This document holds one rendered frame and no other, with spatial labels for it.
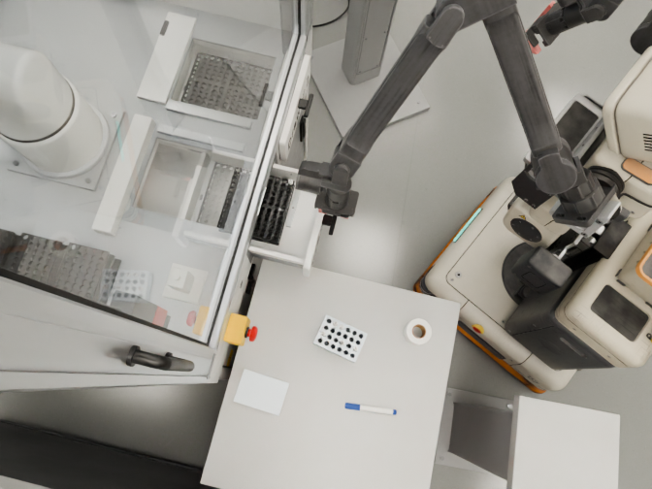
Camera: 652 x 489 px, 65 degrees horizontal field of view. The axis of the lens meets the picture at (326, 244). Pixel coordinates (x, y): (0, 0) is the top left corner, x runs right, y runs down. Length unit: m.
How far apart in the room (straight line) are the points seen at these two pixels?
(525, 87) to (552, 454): 0.98
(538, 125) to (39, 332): 0.90
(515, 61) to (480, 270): 1.19
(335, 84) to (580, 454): 1.82
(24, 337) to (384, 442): 1.13
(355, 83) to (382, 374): 1.52
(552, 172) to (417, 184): 1.36
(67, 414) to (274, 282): 1.21
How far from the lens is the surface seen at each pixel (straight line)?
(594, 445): 1.64
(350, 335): 1.40
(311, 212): 1.42
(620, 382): 2.57
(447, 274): 2.03
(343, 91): 2.53
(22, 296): 0.44
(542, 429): 1.57
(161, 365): 0.68
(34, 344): 0.47
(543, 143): 1.09
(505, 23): 0.98
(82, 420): 2.36
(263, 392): 1.41
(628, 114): 1.17
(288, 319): 1.44
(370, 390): 1.44
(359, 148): 1.09
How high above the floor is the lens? 2.19
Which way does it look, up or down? 75 degrees down
